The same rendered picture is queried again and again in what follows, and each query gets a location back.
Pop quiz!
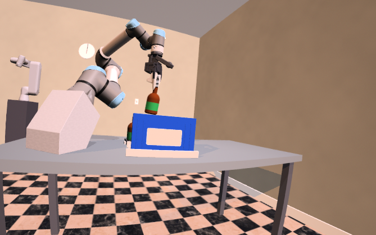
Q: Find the brown bottle with green label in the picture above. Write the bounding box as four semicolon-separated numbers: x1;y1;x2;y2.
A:
126;123;132;141

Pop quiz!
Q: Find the brown bottle with green band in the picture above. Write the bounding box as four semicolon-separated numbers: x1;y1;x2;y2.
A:
145;87;160;115

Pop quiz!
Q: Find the blue plastic crate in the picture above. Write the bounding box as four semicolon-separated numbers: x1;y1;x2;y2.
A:
130;114;196;151

